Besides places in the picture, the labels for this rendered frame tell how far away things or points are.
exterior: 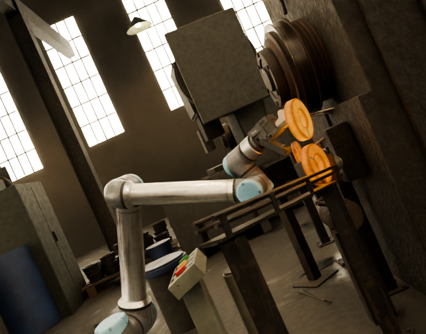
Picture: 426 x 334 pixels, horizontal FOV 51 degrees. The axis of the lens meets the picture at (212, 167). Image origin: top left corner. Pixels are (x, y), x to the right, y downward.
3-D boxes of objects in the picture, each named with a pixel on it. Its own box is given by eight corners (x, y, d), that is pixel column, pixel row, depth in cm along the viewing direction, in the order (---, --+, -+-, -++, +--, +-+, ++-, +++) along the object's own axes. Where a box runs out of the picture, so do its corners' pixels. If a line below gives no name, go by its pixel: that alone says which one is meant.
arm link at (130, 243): (113, 343, 198) (101, 177, 186) (130, 324, 215) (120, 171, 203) (145, 347, 194) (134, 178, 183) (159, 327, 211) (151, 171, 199)
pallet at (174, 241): (181, 246, 598) (168, 216, 597) (182, 256, 517) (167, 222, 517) (99, 284, 589) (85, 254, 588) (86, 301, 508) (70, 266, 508)
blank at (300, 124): (303, 97, 166) (296, 101, 168) (287, 98, 154) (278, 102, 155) (318, 136, 166) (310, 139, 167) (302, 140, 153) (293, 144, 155)
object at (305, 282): (308, 271, 277) (261, 166, 277) (340, 270, 256) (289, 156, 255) (287, 287, 266) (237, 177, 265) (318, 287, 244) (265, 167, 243)
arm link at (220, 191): (90, 184, 175) (260, 176, 157) (105, 178, 187) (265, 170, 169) (93, 213, 177) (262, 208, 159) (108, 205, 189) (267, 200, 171)
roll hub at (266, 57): (285, 106, 224) (262, 55, 224) (295, 98, 196) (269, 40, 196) (274, 111, 224) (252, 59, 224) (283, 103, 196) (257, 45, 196)
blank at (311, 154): (335, 188, 161) (327, 191, 163) (328, 150, 168) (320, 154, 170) (311, 176, 151) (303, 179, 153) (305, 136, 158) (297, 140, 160)
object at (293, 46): (307, 116, 234) (270, 34, 233) (330, 106, 187) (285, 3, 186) (295, 122, 234) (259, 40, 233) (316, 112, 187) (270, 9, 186)
